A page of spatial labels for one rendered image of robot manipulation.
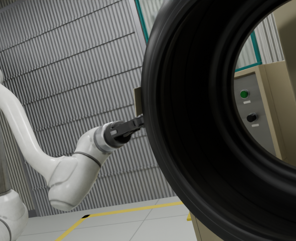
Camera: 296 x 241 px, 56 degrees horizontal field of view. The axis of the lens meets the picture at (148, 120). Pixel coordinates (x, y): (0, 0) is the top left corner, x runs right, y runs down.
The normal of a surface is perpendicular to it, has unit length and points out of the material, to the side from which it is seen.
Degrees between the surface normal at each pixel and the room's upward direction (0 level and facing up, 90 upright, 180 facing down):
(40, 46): 90
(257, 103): 90
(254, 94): 90
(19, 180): 90
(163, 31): 81
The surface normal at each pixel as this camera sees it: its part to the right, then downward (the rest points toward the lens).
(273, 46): -0.31, 0.12
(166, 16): -0.80, 0.07
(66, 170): 0.15, -0.54
